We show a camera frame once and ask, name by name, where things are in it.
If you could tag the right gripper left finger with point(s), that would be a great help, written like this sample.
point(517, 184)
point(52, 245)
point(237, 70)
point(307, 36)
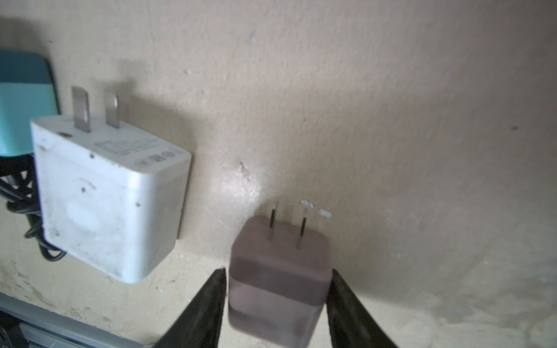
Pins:
point(199, 325)

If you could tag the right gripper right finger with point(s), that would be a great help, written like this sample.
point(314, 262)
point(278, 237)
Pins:
point(350, 324)

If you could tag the pink plug adapter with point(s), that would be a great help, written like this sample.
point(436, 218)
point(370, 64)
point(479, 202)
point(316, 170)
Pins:
point(279, 278)

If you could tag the teal plug adapter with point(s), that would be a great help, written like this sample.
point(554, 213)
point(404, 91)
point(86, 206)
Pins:
point(27, 91)

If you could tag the white square plug adapter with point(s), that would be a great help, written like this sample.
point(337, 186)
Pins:
point(111, 194)

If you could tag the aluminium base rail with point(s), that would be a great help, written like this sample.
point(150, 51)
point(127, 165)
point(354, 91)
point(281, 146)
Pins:
point(42, 328)

